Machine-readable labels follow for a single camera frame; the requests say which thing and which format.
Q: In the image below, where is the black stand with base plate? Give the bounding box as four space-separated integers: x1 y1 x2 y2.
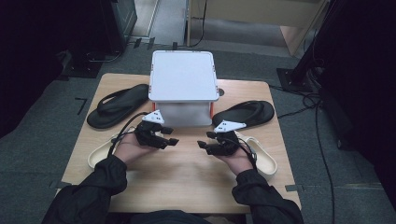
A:
276 0 340 93

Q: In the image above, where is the person's left hand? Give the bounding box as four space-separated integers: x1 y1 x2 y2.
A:
115 132 159 166

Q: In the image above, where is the black flat stand base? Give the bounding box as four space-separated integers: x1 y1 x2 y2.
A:
60 49 123 79

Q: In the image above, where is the black flip-flop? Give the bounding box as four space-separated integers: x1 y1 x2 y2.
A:
86 83 150 130
211 100 276 129

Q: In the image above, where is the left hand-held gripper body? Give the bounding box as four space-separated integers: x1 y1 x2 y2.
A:
134 109 166 149

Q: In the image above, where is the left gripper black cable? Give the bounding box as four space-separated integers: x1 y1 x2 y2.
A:
106 111 150 158

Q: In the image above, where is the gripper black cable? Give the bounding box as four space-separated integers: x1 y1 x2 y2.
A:
106 111 150 158
227 136 260 173

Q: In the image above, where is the black hanging cable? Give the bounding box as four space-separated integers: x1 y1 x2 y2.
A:
188 0 208 49

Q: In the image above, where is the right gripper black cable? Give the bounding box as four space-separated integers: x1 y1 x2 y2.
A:
227 136 260 173

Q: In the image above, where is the person's right hand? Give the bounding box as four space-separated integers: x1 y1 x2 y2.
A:
217 146 255 176

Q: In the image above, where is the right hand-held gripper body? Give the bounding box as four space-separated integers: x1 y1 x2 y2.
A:
205 119 248 157

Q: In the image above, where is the black cabinet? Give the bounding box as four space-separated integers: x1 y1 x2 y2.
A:
99 0 138 54

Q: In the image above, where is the dark curtain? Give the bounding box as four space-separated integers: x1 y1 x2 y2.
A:
0 0 106 138
311 0 396 213

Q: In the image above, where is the long black floor cable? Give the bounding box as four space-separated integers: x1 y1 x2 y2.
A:
269 83 337 224

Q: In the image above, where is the short black floor cable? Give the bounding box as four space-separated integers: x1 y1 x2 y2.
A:
276 106 313 119

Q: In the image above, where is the white two-tier shoe rack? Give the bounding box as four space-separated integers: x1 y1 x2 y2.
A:
148 49 220 128

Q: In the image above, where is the light wooden desk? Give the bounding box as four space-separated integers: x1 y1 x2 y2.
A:
186 0 330 57

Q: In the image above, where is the beige slipper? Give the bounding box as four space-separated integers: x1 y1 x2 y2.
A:
234 130 278 181
87 125 138 170

